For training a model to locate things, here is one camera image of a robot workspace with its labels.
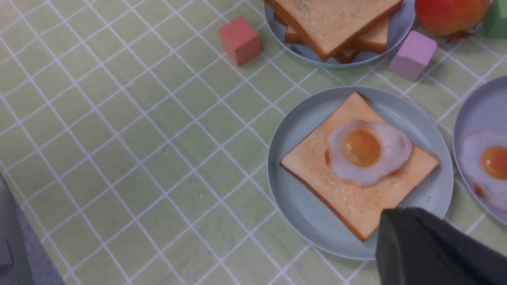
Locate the light blue bread plate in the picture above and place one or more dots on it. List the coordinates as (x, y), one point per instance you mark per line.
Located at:
(400, 26)

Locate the green cube block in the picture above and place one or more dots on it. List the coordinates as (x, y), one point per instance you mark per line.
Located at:
(495, 21)

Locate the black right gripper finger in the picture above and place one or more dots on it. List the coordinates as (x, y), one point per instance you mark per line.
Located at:
(415, 247)

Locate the teal empty serving plate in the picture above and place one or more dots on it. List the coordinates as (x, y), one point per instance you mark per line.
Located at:
(307, 214)

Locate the salmon red cube block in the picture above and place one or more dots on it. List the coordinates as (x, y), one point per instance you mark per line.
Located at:
(240, 41)

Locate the fried egg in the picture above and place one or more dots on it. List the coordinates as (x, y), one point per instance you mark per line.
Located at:
(363, 152)
(484, 162)

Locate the grey-blue egg plate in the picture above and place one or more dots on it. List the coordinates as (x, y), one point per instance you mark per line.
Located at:
(484, 110)

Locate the green checkered tablecloth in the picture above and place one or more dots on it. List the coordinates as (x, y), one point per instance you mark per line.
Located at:
(137, 149)

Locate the pink cube block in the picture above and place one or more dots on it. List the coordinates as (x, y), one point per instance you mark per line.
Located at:
(413, 56)

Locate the red tomato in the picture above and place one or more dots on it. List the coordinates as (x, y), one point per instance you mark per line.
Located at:
(456, 19)

